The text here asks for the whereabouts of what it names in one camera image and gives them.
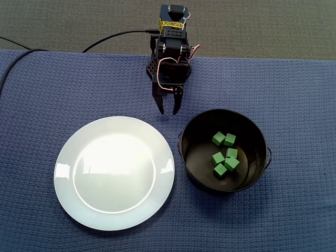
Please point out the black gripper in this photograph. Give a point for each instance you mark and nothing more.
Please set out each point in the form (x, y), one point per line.
(165, 92)

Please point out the green cube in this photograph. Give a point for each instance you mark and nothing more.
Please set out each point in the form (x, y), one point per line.
(232, 152)
(218, 158)
(229, 139)
(232, 163)
(219, 138)
(220, 170)

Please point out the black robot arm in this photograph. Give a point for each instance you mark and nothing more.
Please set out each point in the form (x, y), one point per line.
(172, 32)

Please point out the black round container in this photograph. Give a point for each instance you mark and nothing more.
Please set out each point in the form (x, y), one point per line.
(199, 157)

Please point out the white round plate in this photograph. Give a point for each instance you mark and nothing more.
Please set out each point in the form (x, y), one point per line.
(113, 183)

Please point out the blue woven table cloth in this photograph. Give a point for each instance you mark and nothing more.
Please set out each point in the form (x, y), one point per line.
(288, 131)

